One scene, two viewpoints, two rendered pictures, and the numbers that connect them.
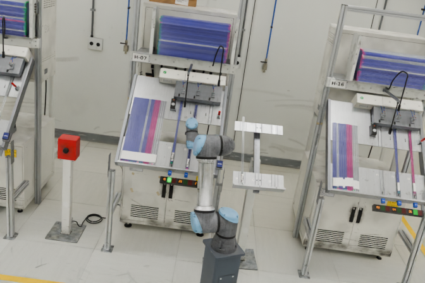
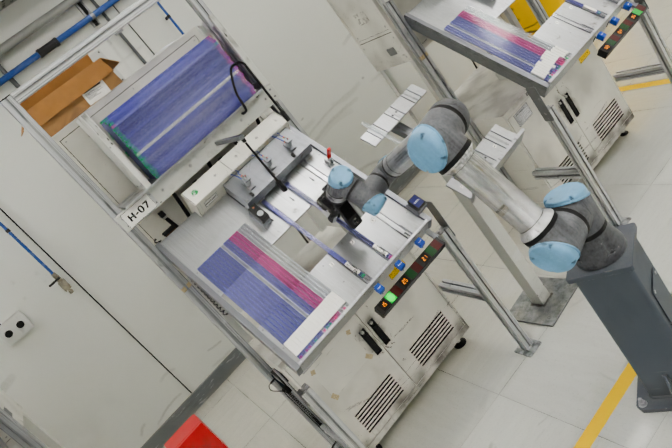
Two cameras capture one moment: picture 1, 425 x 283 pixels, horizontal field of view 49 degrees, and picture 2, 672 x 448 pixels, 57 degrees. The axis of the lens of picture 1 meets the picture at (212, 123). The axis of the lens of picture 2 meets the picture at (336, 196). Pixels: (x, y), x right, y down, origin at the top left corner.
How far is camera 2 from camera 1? 1.42 m
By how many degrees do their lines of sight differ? 20
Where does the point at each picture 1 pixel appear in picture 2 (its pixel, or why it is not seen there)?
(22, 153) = not seen: outside the picture
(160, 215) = (400, 380)
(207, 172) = (485, 168)
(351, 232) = (583, 134)
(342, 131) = (465, 24)
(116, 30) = (23, 279)
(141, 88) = (190, 250)
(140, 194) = (351, 388)
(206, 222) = (571, 233)
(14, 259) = not seen: outside the picture
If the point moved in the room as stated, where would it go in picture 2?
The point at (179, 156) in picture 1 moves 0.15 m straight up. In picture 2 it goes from (360, 257) to (334, 225)
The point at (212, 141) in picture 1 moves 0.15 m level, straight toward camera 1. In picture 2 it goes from (441, 119) to (481, 112)
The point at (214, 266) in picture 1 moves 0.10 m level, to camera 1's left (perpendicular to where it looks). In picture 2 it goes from (635, 285) to (616, 312)
